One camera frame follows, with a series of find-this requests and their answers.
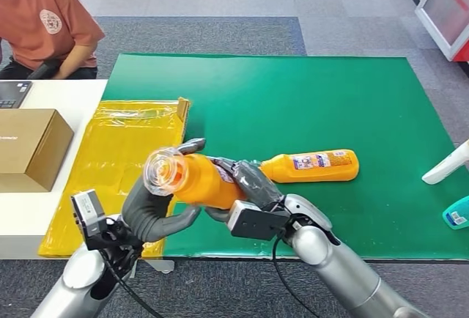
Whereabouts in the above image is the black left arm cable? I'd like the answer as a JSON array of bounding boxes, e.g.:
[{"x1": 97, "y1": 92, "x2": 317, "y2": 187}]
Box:
[{"x1": 100, "y1": 249, "x2": 165, "y2": 318}]

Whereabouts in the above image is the orange bottle with clear cap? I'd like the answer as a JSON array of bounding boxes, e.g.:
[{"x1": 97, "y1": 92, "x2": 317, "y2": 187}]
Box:
[
  {"x1": 258, "y1": 149, "x2": 360, "y2": 184},
  {"x1": 142, "y1": 146, "x2": 247, "y2": 210}
]

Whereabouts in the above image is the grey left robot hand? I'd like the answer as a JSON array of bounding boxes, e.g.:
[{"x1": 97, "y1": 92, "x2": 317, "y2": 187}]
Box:
[{"x1": 121, "y1": 138, "x2": 207, "y2": 245}]

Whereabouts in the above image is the yellow film-wrapped cardboard sheet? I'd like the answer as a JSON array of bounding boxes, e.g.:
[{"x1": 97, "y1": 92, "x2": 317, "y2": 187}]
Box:
[{"x1": 38, "y1": 97, "x2": 191, "y2": 260}]

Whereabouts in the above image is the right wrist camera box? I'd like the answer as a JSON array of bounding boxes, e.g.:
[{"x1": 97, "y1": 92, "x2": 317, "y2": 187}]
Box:
[{"x1": 227, "y1": 199, "x2": 291, "y2": 242}]

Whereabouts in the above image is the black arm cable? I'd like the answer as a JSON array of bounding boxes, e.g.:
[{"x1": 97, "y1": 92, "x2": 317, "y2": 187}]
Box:
[
  {"x1": 100, "y1": 249, "x2": 165, "y2": 318},
  {"x1": 271, "y1": 232, "x2": 320, "y2": 318}
]

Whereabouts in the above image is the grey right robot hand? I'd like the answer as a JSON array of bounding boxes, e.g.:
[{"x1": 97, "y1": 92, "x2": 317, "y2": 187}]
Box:
[{"x1": 205, "y1": 157, "x2": 286, "y2": 223}]

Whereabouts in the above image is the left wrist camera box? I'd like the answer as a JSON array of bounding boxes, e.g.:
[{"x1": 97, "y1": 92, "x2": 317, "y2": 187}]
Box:
[{"x1": 71, "y1": 188, "x2": 109, "y2": 252}]

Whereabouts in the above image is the white spray bottle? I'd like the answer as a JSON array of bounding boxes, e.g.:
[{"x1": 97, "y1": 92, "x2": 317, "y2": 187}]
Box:
[{"x1": 421, "y1": 139, "x2": 469, "y2": 185}]

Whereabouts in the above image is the teal bottle with label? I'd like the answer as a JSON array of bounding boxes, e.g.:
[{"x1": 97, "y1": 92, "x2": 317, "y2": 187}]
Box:
[{"x1": 441, "y1": 196, "x2": 469, "y2": 231}]

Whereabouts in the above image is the white-framed sign board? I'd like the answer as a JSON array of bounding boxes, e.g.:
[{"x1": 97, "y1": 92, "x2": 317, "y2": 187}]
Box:
[{"x1": 415, "y1": 0, "x2": 469, "y2": 63}]

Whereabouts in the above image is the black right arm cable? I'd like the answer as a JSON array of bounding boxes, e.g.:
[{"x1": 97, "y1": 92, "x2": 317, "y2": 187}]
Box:
[{"x1": 271, "y1": 232, "x2": 320, "y2": 318}]

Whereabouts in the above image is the brown cardboard box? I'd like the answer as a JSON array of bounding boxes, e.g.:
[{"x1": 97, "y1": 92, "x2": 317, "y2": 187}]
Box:
[{"x1": 0, "y1": 108, "x2": 75, "y2": 193}]

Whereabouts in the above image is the dark laptop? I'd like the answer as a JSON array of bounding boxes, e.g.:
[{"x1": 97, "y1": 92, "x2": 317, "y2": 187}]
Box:
[{"x1": 0, "y1": 81, "x2": 33, "y2": 110}]

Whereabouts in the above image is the person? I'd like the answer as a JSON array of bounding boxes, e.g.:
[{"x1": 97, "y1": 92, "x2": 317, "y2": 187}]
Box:
[{"x1": 0, "y1": 0, "x2": 106, "y2": 81}]

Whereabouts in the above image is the green table mat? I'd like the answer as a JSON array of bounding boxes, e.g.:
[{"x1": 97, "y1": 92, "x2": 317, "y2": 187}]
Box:
[{"x1": 101, "y1": 53, "x2": 469, "y2": 262}]

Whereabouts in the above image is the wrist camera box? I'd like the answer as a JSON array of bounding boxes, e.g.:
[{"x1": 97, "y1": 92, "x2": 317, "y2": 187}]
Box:
[
  {"x1": 227, "y1": 199, "x2": 291, "y2": 242},
  {"x1": 71, "y1": 188, "x2": 109, "y2": 252}
]

